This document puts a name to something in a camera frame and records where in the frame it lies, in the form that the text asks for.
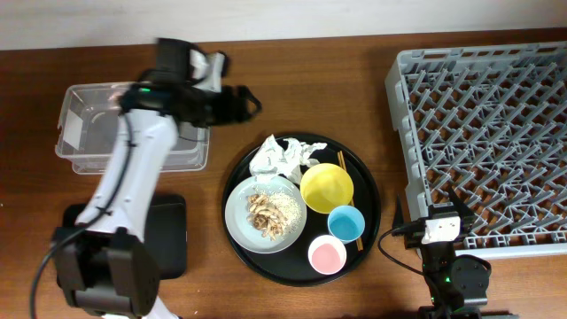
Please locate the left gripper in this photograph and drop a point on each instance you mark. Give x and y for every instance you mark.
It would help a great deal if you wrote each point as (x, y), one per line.
(230, 113)

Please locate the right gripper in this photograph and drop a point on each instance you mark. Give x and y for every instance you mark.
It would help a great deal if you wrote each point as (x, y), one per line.
(464, 212)

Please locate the white napkin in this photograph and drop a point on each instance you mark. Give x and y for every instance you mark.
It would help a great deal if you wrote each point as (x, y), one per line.
(272, 159)

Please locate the light blue cup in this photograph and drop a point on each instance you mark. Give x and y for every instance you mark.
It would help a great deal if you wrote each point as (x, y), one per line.
(346, 223)

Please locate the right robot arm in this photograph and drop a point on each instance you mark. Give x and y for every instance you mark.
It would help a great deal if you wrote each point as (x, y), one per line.
(457, 283)

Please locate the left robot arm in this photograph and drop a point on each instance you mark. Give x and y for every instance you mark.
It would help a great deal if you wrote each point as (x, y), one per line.
(122, 198)

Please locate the grey dishwasher rack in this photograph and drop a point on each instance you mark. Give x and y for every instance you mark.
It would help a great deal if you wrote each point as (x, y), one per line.
(489, 123)

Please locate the wooden chopstick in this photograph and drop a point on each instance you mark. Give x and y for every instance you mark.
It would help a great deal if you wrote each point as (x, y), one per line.
(342, 163)

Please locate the yellow bowl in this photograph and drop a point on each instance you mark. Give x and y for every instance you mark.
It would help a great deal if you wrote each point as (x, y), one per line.
(326, 186)

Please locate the pink cup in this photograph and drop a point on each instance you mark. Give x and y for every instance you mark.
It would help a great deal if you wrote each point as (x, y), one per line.
(327, 255)

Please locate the grey plate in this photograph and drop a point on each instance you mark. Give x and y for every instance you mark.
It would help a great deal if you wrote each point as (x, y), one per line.
(236, 212)

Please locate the food scraps and rice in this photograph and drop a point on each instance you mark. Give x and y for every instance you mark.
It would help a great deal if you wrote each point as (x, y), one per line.
(275, 215)

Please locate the round black serving tray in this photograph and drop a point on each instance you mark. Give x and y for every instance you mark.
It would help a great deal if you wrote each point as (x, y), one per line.
(290, 266)

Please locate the black rectangular tray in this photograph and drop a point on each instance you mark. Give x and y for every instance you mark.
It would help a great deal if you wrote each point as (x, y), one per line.
(168, 235)

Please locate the clear plastic bin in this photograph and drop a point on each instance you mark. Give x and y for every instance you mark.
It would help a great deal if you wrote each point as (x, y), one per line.
(88, 124)

